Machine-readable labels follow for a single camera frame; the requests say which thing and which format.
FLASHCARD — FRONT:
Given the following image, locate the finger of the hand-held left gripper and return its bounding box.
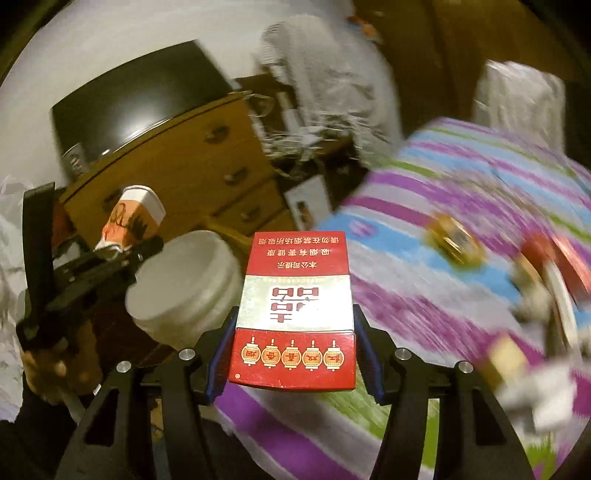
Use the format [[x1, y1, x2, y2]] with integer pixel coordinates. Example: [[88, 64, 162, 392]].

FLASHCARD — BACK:
[[46, 236, 165, 315]]

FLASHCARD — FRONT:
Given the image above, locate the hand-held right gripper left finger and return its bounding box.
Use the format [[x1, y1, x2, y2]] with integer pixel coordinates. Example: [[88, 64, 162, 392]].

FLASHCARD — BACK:
[[55, 307, 241, 480]]

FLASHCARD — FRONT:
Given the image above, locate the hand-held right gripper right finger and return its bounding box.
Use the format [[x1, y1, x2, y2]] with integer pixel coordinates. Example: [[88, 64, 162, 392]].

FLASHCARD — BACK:
[[353, 305, 536, 480]]

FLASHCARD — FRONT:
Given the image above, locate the orange and white paper cup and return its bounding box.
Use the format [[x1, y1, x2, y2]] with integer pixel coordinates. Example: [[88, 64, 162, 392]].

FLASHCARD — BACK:
[[95, 185, 166, 259]]

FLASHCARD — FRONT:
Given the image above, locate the red cigarette box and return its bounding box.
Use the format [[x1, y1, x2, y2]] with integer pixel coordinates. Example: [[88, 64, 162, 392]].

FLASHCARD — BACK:
[[228, 231, 357, 392]]

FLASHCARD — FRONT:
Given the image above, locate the round white foam net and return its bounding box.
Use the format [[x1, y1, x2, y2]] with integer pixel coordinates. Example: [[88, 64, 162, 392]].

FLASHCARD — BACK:
[[499, 364, 578, 432]]

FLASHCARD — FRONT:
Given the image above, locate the person's left hand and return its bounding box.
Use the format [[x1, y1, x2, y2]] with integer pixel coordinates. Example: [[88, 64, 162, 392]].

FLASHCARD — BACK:
[[21, 322, 103, 407]]

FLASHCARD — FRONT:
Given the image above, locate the striped colourful bedsheet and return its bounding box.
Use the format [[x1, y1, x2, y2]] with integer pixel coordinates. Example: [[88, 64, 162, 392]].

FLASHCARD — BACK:
[[215, 117, 591, 480]]

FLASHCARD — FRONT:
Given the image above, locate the wooden dresser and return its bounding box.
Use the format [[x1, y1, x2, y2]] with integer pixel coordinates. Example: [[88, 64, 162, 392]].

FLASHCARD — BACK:
[[60, 95, 287, 259]]

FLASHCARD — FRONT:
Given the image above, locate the black television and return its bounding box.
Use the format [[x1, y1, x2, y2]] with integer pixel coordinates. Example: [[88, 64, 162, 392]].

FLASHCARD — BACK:
[[50, 41, 236, 162]]

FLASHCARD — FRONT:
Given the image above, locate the white cardboard box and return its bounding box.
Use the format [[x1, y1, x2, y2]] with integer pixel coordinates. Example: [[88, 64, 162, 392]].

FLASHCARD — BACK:
[[284, 175, 333, 232]]

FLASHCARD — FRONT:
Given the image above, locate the pink red box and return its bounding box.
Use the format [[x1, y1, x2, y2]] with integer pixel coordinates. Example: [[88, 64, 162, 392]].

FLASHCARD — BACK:
[[551, 237, 591, 301]]

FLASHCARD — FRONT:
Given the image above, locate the white hanging garment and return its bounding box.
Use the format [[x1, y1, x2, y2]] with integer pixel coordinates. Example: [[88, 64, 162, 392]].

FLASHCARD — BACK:
[[259, 14, 402, 167]]

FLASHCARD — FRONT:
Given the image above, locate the wooden wardrobe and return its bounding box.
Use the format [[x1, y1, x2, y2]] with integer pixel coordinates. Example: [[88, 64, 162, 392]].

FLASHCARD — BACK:
[[355, 0, 578, 125]]

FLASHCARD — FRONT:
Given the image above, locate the orange hanging ornament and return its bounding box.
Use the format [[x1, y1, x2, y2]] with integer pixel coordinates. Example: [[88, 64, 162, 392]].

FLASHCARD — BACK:
[[346, 14, 384, 43]]

